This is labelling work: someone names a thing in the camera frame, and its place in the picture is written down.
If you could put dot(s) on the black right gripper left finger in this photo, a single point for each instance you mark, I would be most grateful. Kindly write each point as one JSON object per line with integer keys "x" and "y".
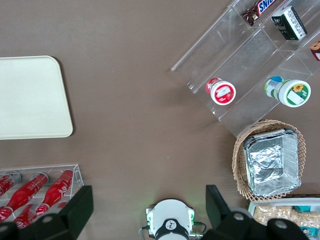
{"x": 80, "y": 207}

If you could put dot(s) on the clear popcorn snack bag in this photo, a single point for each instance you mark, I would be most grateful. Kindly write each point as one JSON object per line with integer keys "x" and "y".
{"x": 306, "y": 217}
{"x": 271, "y": 215}

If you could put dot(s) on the small black white carton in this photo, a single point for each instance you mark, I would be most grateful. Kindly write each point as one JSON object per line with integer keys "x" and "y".
{"x": 290, "y": 23}

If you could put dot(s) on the large teal snack box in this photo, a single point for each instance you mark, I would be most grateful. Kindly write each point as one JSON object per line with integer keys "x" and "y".
{"x": 307, "y": 232}

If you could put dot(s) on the aluminium foil container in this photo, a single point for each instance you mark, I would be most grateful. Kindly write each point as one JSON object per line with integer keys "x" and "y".
{"x": 270, "y": 162}

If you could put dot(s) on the clear acrylic stepped shelf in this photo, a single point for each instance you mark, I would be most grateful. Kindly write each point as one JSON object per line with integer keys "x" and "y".
{"x": 237, "y": 62}

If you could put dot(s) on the red cola bottle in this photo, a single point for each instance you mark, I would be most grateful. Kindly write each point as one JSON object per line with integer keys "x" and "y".
{"x": 5, "y": 185}
{"x": 25, "y": 192}
{"x": 58, "y": 187}

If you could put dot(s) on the Snickers chocolate bar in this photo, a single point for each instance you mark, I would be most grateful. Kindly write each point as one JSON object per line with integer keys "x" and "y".
{"x": 262, "y": 7}

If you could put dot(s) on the small teal snack box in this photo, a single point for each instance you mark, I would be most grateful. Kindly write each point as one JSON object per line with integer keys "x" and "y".
{"x": 302, "y": 208}

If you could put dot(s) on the cream rectangular tray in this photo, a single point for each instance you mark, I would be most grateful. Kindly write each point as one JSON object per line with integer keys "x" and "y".
{"x": 30, "y": 97}

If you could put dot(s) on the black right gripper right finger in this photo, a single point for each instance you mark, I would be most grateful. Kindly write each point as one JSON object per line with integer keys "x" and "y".
{"x": 216, "y": 207}

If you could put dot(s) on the green lid yogurt cup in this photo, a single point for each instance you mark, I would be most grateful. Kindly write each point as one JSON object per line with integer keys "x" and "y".
{"x": 292, "y": 92}

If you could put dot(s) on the cookie box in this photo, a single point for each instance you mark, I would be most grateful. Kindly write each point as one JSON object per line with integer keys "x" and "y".
{"x": 316, "y": 50}

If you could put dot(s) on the light tan wicker basket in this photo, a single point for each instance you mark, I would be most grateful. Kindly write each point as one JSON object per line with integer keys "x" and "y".
{"x": 238, "y": 162}

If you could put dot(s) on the red lid yogurt cup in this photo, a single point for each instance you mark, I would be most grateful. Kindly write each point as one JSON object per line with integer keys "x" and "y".
{"x": 222, "y": 92}

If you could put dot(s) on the white rectangular snack tray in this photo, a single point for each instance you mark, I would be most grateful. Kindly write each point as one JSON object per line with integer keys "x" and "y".
{"x": 252, "y": 206}

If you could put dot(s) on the clear acrylic bottle rack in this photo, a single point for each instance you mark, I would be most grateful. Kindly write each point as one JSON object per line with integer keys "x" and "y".
{"x": 78, "y": 175}

